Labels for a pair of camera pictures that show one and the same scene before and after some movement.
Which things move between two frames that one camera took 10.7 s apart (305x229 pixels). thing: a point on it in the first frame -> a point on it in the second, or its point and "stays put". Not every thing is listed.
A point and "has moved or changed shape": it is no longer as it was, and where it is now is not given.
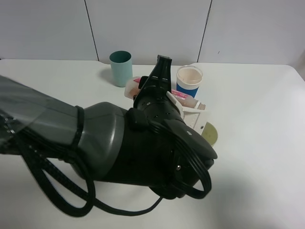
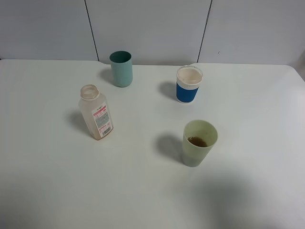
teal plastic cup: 121,63 stays put
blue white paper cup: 188,78 stays put
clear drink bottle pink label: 131,86 has moved or changed shape
